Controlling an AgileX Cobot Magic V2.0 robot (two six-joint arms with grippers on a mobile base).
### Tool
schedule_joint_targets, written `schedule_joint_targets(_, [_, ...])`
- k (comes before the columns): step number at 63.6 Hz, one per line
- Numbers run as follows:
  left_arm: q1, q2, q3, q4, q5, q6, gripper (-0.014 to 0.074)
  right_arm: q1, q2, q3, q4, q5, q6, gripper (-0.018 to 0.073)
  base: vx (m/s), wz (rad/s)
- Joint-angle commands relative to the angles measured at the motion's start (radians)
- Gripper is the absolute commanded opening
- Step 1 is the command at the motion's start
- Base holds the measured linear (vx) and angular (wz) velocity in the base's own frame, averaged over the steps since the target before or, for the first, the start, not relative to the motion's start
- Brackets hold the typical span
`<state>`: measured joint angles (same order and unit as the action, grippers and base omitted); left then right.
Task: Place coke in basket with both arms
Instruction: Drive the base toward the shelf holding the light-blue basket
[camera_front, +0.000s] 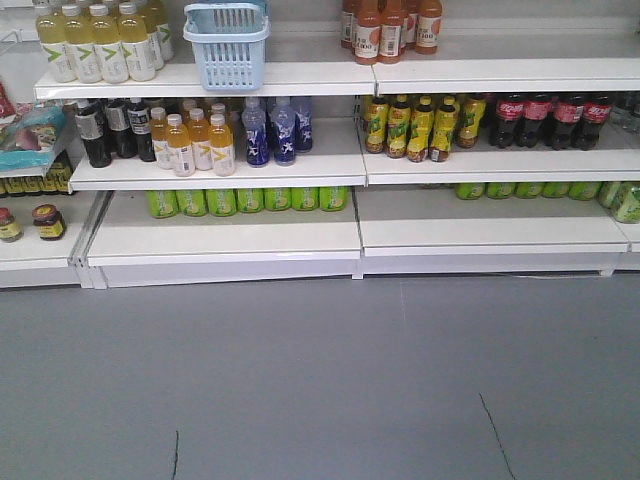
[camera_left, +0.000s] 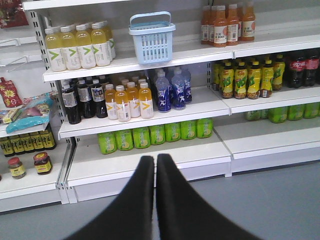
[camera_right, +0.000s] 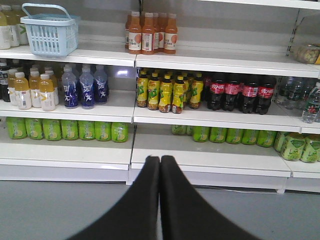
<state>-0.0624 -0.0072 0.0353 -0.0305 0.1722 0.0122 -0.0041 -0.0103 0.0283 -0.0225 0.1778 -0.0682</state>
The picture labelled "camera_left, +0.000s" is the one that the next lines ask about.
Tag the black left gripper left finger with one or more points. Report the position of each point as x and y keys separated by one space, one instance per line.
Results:
x=129 y=216

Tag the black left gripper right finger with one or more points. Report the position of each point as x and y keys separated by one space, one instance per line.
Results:
x=183 y=214

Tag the light blue plastic basket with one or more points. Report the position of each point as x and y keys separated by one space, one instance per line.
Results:
x=153 y=40

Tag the green drink can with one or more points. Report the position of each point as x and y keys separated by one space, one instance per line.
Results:
x=141 y=137
x=107 y=142
x=157 y=134
x=188 y=129
x=204 y=127
x=172 y=132
x=124 y=140

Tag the red lid sauce jar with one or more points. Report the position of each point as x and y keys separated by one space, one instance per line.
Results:
x=42 y=163
x=16 y=168

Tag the orange drink bottle white label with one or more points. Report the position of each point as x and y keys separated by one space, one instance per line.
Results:
x=145 y=101
x=110 y=102
x=122 y=104

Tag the blue water bottle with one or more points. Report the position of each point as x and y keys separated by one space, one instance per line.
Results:
x=178 y=89
x=163 y=92

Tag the dark tea bottle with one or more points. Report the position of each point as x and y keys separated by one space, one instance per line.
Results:
x=98 y=97
x=70 y=103
x=85 y=98

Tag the white metal shelving unit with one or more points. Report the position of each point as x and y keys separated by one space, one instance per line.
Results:
x=81 y=172

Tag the blue snack bag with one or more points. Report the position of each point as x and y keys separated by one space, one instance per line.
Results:
x=36 y=110

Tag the yellow lemon tea bottle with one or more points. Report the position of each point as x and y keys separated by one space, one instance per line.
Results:
x=253 y=82
x=227 y=80
x=240 y=79
x=266 y=80

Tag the red pouch snack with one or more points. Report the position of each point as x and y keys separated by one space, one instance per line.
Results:
x=9 y=93

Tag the pale yellow drink bottle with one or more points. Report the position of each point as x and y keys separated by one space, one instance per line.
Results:
x=54 y=47
x=69 y=49
x=84 y=47
x=101 y=46

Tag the dark cola bottle red label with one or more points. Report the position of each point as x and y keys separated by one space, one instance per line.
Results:
x=296 y=67
x=312 y=64

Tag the orange juice bottle barcode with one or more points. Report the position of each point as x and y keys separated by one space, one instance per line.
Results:
x=232 y=25

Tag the orange juice bottle C100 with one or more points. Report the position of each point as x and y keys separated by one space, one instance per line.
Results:
x=220 y=27

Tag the orange juice bottle rear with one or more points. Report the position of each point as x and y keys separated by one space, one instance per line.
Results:
x=248 y=23

